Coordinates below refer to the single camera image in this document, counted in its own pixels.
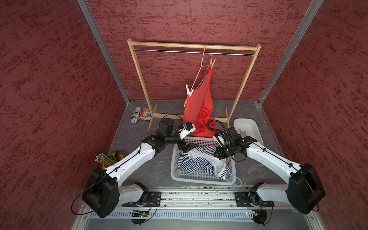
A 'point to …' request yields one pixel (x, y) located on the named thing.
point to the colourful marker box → (145, 115)
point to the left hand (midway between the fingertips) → (192, 139)
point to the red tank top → (199, 110)
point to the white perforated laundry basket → (198, 177)
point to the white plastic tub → (247, 127)
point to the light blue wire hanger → (232, 182)
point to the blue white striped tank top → (203, 158)
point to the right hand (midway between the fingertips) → (215, 157)
